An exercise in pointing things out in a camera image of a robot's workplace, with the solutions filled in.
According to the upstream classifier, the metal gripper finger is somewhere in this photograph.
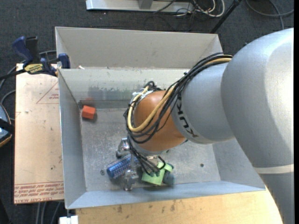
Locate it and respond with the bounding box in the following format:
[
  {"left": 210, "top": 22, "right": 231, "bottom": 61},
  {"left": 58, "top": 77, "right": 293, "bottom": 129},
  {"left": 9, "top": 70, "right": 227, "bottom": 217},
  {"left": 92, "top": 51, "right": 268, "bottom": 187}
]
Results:
[
  {"left": 115, "top": 138, "right": 131, "bottom": 158},
  {"left": 123, "top": 169, "right": 140, "bottom": 192}
]

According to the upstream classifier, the blue bristled hair roller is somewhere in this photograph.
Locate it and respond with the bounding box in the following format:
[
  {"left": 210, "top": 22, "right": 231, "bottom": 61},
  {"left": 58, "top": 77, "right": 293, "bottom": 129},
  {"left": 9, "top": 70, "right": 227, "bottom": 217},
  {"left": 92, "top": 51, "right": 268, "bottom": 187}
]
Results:
[{"left": 107, "top": 154, "right": 132, "bottom": 180}]

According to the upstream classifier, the grey metal bin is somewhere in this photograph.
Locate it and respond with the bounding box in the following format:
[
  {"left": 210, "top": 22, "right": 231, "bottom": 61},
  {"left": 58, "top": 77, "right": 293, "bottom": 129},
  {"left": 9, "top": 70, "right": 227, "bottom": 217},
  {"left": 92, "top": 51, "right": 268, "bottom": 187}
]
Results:
[{"left": 55, "top": 26, "right": 266, "bottom": 210}]

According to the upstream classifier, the light green blocky toy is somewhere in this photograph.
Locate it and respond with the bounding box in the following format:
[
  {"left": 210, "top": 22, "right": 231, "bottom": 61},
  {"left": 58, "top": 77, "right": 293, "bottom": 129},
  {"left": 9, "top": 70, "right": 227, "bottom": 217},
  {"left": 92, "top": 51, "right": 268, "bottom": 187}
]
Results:
[{"left": 141, "top": 161, "right": 175, "bottom": 187}]

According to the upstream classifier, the orange-red block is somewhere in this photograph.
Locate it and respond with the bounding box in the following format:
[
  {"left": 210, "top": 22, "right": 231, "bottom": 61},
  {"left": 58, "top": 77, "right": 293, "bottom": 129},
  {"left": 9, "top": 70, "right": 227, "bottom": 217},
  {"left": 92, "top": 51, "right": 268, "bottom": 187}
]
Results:
[{"left": 81, "top": 105, "right": 97, "bottom": 121}]

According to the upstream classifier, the brown cardboard board, red print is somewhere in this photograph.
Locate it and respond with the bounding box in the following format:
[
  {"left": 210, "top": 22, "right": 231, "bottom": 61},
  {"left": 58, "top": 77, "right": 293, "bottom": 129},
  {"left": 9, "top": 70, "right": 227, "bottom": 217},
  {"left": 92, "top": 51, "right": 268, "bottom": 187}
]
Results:
[{"left": 14, "top": 63, "right": 65, "bottom": 205}]

